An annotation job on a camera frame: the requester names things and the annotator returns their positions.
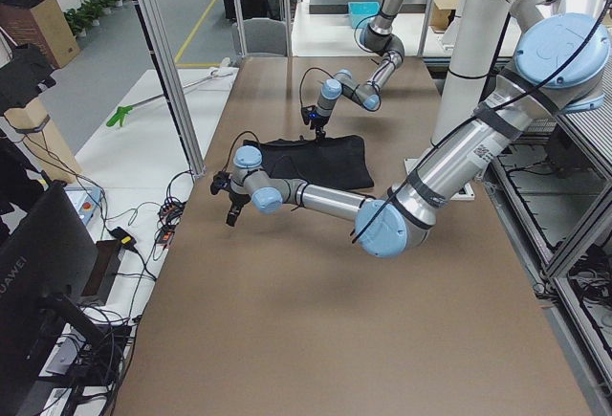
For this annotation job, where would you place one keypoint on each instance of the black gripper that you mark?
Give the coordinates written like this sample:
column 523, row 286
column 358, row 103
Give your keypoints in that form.
column 235, row 200
column 319, row 125

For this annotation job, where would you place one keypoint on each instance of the black printed t-shirt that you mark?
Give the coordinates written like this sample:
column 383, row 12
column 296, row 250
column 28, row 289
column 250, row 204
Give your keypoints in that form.
column 331, row 162

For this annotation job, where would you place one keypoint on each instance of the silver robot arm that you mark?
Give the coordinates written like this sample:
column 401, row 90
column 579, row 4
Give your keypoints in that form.
column 557, row 68
column 376, row 37

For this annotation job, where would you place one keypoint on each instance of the power strip with plugs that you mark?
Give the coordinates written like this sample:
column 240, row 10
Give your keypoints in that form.
column 169, row 215

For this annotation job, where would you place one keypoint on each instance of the black computer monitor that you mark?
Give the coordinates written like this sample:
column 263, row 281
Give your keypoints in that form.
column 45, row 265

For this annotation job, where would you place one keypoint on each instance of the cardboard box with bag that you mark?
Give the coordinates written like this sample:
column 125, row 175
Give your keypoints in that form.
column 42, row 23

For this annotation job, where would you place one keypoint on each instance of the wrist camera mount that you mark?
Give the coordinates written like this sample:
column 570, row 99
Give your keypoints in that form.
column 220, row 181
column 308, row 114

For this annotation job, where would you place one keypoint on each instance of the green handled grabber tool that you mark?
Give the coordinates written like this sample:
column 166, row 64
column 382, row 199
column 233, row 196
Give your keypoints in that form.
column 123, row 110

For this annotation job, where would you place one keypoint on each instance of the aluminium cage frame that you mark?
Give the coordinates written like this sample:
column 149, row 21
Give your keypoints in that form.
column 552, row 188

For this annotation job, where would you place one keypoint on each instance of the aluminium frame post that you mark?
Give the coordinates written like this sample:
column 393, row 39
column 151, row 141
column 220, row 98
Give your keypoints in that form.
column 150, row 17

